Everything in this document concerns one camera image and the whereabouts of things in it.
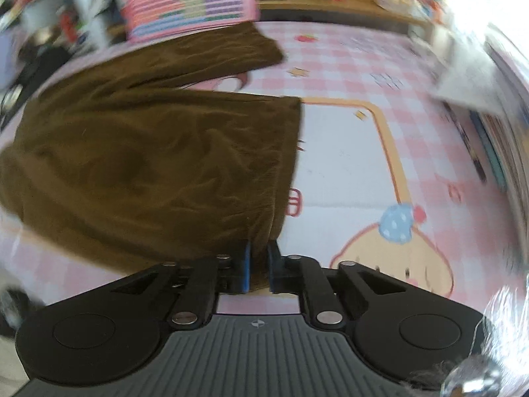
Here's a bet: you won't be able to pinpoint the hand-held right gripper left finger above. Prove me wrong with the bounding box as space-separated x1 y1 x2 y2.
109 242 254 331

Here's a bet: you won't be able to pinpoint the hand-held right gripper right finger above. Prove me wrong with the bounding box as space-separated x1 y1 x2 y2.
266 241 408 331

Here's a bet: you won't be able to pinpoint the brown corduroy pants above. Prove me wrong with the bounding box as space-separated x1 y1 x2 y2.
0 22 304 292

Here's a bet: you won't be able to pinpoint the pink checkered cartoon desk mat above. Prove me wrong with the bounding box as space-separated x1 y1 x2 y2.
0 21 529 365

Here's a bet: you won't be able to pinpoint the white fluffy fur trim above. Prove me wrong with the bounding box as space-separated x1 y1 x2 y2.
481 273 529 397

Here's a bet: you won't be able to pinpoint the stack of flat books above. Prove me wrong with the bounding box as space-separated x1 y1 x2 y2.
446 41 529 199

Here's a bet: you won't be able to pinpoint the white wooden bookshelf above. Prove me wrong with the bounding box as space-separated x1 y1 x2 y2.
66 0 439 46

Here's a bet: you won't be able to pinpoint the pink toy learning tablet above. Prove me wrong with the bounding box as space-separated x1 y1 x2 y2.
124 0 261 42

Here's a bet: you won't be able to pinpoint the white paper sheet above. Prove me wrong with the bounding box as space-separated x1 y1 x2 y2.
430 29 521 116

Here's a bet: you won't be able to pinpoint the black case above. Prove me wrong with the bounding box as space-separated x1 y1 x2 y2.
0 45 69 129

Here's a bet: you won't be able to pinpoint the lavender cloth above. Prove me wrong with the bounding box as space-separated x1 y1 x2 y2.
0 29 21 87

